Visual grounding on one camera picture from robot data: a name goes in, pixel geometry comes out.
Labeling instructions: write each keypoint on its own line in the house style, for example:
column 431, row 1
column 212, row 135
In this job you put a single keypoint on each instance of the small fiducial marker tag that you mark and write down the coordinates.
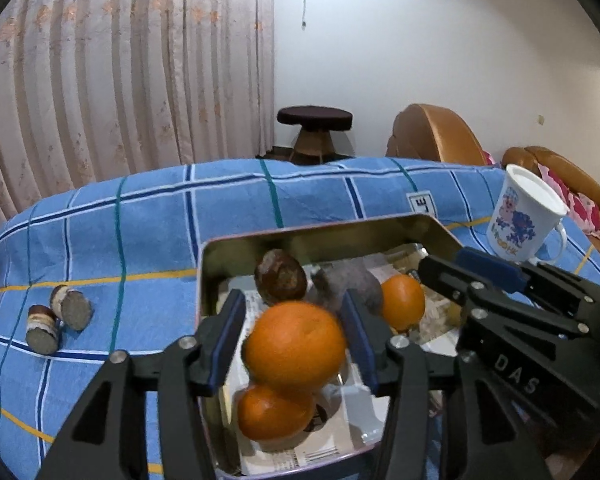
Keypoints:
column 421, row 202

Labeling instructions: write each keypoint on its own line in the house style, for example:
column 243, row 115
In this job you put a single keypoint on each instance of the brown leather armchair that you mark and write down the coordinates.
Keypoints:
column 430, row 135

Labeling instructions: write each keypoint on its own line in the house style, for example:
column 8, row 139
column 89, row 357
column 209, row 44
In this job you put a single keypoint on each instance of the dark round stool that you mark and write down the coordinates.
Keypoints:
column 315, row 117

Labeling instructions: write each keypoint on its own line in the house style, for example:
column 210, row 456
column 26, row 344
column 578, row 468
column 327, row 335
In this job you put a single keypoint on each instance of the blue plaid cloth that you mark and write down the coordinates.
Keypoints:
column 130, row 240

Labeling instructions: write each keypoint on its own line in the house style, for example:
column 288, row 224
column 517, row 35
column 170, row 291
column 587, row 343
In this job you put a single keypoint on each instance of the pink floral cushion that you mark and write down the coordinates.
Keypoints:
column 575, row 205

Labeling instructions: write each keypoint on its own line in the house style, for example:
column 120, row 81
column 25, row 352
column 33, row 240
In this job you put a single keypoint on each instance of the brown leather sofa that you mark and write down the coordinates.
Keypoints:
column 575, row 175

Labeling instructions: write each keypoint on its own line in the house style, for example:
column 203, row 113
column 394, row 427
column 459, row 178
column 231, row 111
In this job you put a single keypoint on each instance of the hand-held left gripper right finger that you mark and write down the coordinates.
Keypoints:
column 362, row 350

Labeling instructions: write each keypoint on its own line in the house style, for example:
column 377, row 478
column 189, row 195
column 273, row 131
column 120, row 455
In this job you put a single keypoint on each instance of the grey round fruit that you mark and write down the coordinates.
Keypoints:
column 326, row 287

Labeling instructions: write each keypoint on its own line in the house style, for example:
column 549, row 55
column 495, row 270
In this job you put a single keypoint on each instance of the white printed mug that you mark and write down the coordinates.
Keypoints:
column 517, row 220

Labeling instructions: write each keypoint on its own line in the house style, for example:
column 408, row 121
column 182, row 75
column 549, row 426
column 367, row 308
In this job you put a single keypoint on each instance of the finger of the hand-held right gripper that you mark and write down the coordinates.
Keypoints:
column 455, row 285
column 490, row 265

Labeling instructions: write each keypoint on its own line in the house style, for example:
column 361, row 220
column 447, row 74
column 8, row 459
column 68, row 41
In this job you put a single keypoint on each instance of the beige floral curtain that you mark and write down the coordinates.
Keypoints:
column 130, row 75

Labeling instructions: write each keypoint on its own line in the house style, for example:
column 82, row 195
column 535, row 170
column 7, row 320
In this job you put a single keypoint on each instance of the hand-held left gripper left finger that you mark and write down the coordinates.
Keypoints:
column 225, row 345

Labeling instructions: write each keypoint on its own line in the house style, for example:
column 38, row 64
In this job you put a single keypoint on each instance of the dark brown fruit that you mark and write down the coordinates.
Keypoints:
column 280, row 275

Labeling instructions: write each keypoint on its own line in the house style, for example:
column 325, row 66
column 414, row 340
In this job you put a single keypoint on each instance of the orange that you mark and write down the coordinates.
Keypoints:
column 275, row 415
column 402, row 302
column 295, row 345

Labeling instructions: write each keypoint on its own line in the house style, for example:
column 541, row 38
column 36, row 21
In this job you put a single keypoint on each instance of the pink metal tin box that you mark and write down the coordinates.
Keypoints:
column 220, row 260

